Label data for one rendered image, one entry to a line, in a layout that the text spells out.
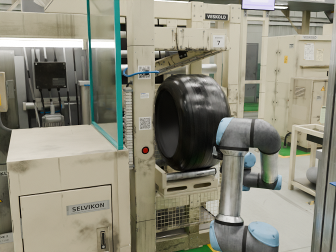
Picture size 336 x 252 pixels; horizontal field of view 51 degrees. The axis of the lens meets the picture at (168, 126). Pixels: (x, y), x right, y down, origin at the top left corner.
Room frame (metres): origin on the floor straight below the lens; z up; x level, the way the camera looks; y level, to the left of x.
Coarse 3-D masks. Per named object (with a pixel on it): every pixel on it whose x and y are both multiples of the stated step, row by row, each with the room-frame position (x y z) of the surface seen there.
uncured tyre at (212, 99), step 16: (176, 80) 2.06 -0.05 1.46; (192, 80) 2.05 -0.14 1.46; (208, 80) 2.08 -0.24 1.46; (160, 96) 2.27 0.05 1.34; (176, 96) 1.99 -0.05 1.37; (192, 96) 1.94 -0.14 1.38; (208, 96) 1.97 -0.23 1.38; (224, 96) 2.02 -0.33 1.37; (160, 112) 2.41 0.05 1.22; (176, 112) 2.46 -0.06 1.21; (192, 112) 1.89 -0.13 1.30; (208, 112) 1.92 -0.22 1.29; (224, 112) 1.96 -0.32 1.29; (160, 128) 2.40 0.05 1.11; (176, 128) 2.44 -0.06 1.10; (192, 128) 1.88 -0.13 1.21; (208, 128) 1.90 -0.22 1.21; (160, 144) 2.25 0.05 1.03; (176, 144) 2.38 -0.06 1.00; (192, 144) 1.88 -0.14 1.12; (208, 144) 1.91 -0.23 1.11; (176, 160) 1.98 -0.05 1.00; (192, 160) 1.93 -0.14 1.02; (208, 160) 1.98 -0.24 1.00
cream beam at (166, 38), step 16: (160, 32) 2.31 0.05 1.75; (176, 32) 2.35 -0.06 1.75; (192, 32) 2.39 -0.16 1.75; (208, 32) 2.44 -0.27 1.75; (224, 32) 2.48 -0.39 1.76; (160, 48) 2.31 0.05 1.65; (176, 48) 2.35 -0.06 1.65; (192, 48) 2.39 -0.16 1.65; (208, 48) 2.44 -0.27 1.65; (224, 48) 2.48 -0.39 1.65
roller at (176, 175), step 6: (204, 168) 2.07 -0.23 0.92; (210, 168) 2.08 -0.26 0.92; (168, 174) 1.97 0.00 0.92; (174, 174) 1.98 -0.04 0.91; (180, 174) 1.99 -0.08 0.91; (186, 174) 2.01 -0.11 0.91; (192, 174) 2.02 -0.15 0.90; (198, 174) 2.03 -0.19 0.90; (204, 174) 2.05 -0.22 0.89; (210, 174) 2.07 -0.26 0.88; (168, 180) 1.97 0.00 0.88
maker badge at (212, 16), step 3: (207, 15) 2.78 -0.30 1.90; (210, 15) 2.79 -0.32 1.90; (213, 15) 2.80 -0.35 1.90; (216, 15) 2.81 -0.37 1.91; (219, 15) 2.82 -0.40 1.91; (222, 15) 2.83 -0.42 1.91; (225, 15) 2.84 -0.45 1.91; (207, 18) 2.78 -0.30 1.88; (210, 18) 2.79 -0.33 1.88; (213, 18) 2.80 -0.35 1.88; (216, 18) 2.81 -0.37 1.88; (219, 18) 2.82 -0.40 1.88; (222, 18) 2.83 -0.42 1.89; (225, 18) 2.84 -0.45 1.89
